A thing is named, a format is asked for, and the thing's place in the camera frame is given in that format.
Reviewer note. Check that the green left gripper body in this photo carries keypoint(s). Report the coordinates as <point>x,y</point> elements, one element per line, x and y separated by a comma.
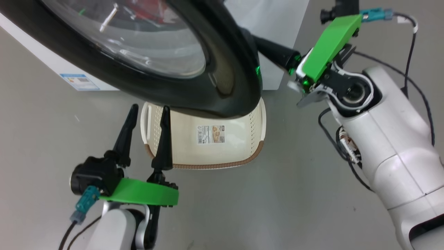
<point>145,192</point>

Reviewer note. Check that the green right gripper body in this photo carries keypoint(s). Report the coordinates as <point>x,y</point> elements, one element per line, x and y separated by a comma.
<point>329,45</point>

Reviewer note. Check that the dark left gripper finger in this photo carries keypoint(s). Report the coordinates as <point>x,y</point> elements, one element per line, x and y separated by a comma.
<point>125,142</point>
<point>164,149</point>

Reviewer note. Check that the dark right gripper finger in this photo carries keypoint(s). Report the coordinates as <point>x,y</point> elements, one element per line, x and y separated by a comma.
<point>277,53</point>

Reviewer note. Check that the black round glass washer door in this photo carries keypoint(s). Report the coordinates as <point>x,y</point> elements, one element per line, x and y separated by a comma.
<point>225,69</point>

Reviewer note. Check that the red and white garment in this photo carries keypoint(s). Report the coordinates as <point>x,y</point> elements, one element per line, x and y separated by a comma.
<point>149,14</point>

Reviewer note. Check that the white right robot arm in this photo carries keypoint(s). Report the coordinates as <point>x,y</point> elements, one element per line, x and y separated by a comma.
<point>388,139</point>

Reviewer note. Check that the white front-load washing machine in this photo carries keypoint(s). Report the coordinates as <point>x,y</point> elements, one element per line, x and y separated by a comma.
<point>277,21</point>

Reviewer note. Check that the cream perforated laundry basket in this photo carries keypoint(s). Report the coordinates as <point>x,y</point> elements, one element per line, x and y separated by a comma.
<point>208,152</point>

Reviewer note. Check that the paper label in basket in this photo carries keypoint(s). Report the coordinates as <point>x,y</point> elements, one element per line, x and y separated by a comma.
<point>211,134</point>

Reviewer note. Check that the blue energy label sticker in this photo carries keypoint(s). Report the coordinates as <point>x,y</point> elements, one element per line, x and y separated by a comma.
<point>79,81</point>

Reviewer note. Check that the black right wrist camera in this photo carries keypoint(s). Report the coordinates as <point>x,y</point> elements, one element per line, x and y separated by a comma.
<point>341,8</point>

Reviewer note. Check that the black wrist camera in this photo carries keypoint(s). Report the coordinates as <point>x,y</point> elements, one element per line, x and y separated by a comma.
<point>341,8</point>
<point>93,173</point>

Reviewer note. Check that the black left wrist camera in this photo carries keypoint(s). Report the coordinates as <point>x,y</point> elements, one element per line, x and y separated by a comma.
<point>93,173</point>

